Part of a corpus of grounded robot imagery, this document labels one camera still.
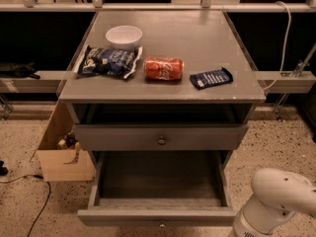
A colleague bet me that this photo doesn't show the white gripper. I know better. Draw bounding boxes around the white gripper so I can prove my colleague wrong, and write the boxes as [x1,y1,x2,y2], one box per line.
[228,207,275,237]

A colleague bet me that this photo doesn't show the grey drawer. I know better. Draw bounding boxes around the grey drawer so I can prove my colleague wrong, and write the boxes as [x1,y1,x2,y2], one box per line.
[73,124,248,151]
[77,151,236,227]

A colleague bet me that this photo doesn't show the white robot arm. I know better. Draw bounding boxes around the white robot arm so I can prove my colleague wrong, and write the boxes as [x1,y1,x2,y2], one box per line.
[228,168,316,237]

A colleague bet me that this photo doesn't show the grey wooden drawer cabinet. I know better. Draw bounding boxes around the grey wooden drawer cabinet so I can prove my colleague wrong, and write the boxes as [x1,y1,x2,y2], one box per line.
[58,9,267,156]

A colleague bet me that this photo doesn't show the grey top drawer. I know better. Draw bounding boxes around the grey top drawer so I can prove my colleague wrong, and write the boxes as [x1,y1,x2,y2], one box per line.
[73,124,248,151]

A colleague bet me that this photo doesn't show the dark blue snack bar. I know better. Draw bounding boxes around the dark blue snack bar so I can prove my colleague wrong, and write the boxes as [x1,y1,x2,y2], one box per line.
[190,67,234,90]

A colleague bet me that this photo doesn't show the red soda can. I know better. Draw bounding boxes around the red soda can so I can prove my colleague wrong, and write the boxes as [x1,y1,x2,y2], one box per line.
[144,56,184,81]

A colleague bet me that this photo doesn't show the items inside cardboard box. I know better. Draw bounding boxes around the items inside cardboard box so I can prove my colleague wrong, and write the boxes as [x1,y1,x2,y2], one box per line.
[56,131,81,164]

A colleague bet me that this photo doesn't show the cardboard box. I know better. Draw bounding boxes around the cardboard box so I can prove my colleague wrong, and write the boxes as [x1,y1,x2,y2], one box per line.
[37,103,95,182]

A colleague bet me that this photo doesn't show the blue chip bag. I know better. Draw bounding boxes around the blue chip bag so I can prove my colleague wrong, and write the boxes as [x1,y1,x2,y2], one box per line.
[77,46,142,79]

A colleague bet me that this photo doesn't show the white bowl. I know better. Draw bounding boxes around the white bowl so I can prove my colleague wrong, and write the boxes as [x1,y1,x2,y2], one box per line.
[106,26,142,50]

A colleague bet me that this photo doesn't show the black object on ledge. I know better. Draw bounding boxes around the black object on ledge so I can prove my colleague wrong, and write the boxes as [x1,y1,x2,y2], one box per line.
[0,62,40,79]

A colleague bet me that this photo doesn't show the white hanging cable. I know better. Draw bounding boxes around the white hanging cable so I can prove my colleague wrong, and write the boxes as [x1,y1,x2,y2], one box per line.
[262,0,293,93]

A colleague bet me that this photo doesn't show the black floor cable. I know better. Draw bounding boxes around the black floor cable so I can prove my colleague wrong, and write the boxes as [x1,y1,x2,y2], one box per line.
[0,173,52,237]

